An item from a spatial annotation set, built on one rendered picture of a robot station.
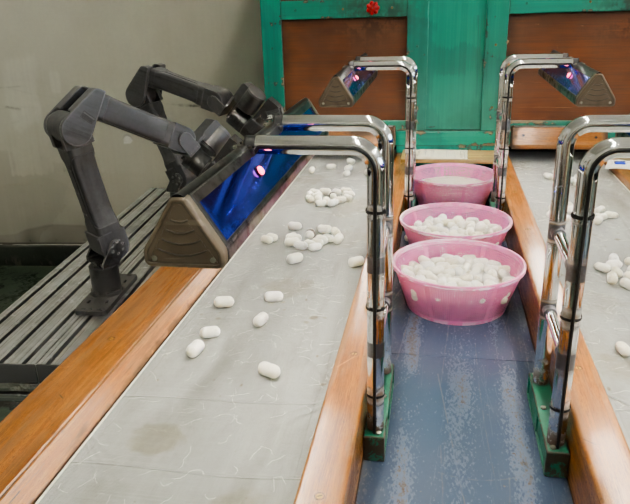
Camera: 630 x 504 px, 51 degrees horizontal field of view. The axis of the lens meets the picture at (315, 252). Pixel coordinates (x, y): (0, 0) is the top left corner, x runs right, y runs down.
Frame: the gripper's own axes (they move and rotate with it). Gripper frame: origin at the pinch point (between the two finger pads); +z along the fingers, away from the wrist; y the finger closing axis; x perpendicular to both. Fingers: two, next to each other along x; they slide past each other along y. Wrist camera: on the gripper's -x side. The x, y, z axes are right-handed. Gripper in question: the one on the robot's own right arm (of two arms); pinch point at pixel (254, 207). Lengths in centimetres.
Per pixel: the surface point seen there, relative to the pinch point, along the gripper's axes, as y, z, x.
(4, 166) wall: 149, -112, 132
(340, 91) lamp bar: 7.0, -1.4, -32.6
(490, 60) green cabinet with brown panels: 85, 29, -56
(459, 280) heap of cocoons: -21, 41, -25
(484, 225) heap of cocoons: 13, 46, -29
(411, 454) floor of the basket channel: -68, 39, -15
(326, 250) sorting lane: -6.3, 18.7, -5.6
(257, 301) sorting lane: -34.5, 11.9, -0.1
